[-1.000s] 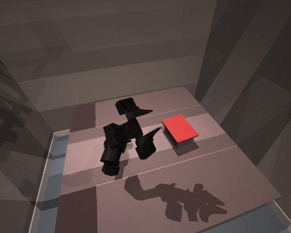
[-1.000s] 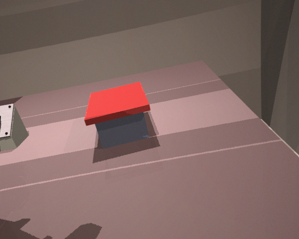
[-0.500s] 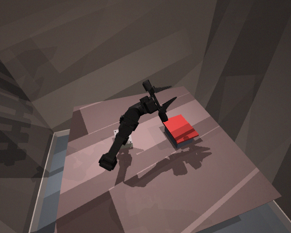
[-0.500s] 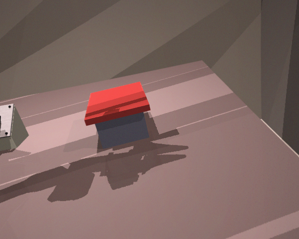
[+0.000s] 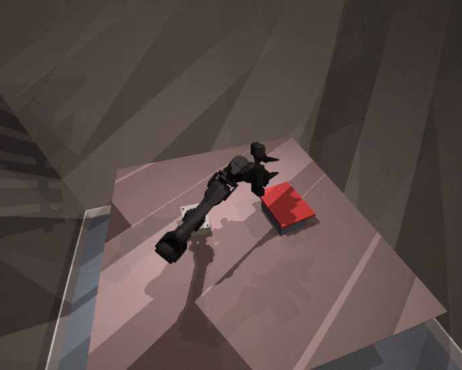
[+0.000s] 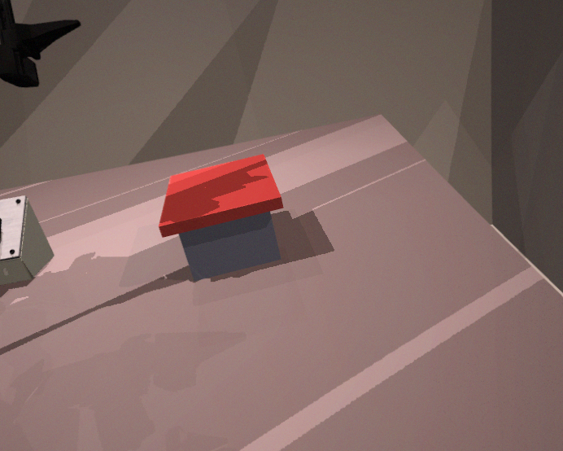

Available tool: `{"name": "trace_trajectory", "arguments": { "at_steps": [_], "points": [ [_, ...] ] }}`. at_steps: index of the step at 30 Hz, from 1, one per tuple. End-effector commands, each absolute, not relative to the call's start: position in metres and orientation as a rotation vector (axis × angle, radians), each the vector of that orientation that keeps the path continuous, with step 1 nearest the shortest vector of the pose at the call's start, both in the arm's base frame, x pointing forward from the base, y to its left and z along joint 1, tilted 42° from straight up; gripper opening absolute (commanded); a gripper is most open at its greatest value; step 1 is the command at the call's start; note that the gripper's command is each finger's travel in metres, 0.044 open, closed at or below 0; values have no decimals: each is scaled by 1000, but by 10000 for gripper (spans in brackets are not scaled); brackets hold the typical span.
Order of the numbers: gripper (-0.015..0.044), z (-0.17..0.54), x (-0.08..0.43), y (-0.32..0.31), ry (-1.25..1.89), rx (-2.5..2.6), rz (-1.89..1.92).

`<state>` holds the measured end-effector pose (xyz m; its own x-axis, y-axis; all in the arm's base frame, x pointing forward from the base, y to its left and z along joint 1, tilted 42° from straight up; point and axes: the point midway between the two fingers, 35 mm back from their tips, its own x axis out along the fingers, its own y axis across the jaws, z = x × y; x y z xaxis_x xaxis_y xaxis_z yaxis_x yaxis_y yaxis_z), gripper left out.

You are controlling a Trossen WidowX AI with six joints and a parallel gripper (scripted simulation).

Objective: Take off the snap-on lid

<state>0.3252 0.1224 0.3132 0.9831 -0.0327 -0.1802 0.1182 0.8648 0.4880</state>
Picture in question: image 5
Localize red lid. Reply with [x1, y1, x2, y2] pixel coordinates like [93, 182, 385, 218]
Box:
[259, 182, 316, 229]

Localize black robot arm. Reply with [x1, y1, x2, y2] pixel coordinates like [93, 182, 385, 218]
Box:
[155, 156, 269, 264]

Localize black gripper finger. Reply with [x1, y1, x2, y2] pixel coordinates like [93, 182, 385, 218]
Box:
[268, 172, 279, 180]
[263, 154, 279, 163]

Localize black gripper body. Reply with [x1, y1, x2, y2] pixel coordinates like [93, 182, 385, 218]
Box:
[242, 142, 265, 197]

